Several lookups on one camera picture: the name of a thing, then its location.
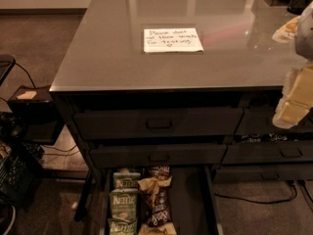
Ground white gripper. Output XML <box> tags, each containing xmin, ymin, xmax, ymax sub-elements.
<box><xmin>272</xmin><ymin>64</ymin><xmax>313</xmax><ymax>129</ymax></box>

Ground brown chip bag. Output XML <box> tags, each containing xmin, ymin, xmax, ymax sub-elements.
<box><xmin>138</xmin><ymin>176</ymin><xmax>172</xmax><ymax>209</ymax></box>

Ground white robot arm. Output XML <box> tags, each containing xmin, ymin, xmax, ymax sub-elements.
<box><xmin>272</xmin><ymin>2</ymin><xmax>313</xmax><ymax>129</ymax></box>

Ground snack bags in right drawer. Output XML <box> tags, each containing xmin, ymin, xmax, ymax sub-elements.
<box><xmin>238</xmin><ymin>133</ymin><xmax>313</xmax><ymax>143</ymax></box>

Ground top right drawer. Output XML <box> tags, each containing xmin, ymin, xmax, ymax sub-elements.
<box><xmin>236</xmin><ymin>108</ymin><xmax>313</xmax><ymax>135</ymax></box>

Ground top left drawer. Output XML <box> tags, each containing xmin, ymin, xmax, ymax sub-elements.
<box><xmin>73</xmin><ymin>108</ymin><xmax>243</xmax><ymax>140</ymax></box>

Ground middle right drawer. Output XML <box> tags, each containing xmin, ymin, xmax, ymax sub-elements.
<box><xmin>222</xmin><ymin>141</ymin><xmax>313</xmax><ymax>165</ymax></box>

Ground bottom right drawer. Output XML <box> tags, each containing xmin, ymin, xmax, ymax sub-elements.
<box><xmin>214</xmin><ymin>164</ymin><xmax>313</xmax><ymax>183</ymax></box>

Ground open bottom left drawer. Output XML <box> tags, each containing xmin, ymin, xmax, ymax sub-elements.
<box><xmin>97</xmin><ymin>165</ymin><xmax>224</xmax><ymax>235</ymax></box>

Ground dark brown Sensible snack bag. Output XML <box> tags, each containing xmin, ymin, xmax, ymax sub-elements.
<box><xmin>145</xmin><ymin>165</ymin><xmax>172</xmax><ymax>227</ymax></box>

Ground green Kettle bag top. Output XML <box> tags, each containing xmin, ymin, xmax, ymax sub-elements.
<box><xmin>113</xmin><ymin>169</ymin><xmax>141</xmax><ymax>189</ymax></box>

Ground green kettle bag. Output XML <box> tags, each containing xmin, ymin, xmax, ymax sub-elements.
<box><xmin>109</xmin><ymin>218</ymin><xmax>137</xmax><ymax>235</ymax></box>
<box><xmin>110</xmin><ymin>189</ymin><xmax>138</xmax><ymax>221</ymax></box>
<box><xmin>113</xmin><ymin>169</ymin><xmax>141</xmax><ymax>189</ymax></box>

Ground tan chip bag bottom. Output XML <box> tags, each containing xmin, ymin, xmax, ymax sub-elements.
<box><xmin>138</xmin><ymin>223</ymin><xmax>177</xmax><ymax>235</ymax></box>

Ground green Kettle bag middle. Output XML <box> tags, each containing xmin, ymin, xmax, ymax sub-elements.
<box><xmin>110</xmin><ymin>189</ymin><xmax>138</xmax><ymax>221</ymax></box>

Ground middle left drawer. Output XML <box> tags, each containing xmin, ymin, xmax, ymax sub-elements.
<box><xmin>90</xmin><ymin>143</ymin><xmax>227</xmax><ymax>168</ymax></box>

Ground green Kettle bag bottom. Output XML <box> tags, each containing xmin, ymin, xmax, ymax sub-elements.
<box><xmin>109</xmin><ymin>218</ymin><xmax>137</xmax><ymax>235</ymax></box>

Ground white handwritten paper note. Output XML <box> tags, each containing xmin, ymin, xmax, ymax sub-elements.
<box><xmin>143</xmin><ymin>28</ymin><xmax>203</xmax><ymax>53</ymax></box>

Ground dark cabinet with glass top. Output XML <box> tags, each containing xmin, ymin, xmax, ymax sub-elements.
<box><xmin>48</xmin><ymin>0</ymin><xmax>313</xmax><ymax>223</ymax></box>

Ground black box with label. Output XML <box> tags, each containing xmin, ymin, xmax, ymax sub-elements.
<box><xmin>8</xmin><ymin>86</ymin><xmax>65</xmax><ymax>145</ymax></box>

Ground black chair edge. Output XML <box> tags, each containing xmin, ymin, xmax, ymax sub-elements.
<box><xmin>0</xmin><ymin>54</ymin><xmax>16</xmax><ymax>85</ymax></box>

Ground black floor cable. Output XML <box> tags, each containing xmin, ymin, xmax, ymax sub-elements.
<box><xmin>214</xmin><ymin>180</ymin><xmax>313</xmax><ymax>213</ymax></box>

